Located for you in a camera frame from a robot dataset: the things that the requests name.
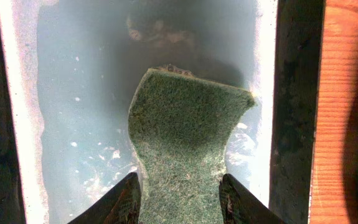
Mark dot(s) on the black rectangular tray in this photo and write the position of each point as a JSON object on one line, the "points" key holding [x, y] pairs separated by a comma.
{"points": [[298, 36]]}

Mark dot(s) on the green yellow sponge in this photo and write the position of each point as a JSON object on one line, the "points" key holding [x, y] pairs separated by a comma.
{"points": [[179, 126]]}

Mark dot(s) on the blue water basin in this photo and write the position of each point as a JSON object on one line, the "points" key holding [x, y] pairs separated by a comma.
{"points": [[72, 70]]}

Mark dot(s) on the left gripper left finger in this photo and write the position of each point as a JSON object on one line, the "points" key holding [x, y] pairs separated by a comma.
{"points": [[120, 205]]}

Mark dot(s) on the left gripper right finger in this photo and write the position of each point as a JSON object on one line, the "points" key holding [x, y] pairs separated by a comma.
{"points": [[240, 206]]}

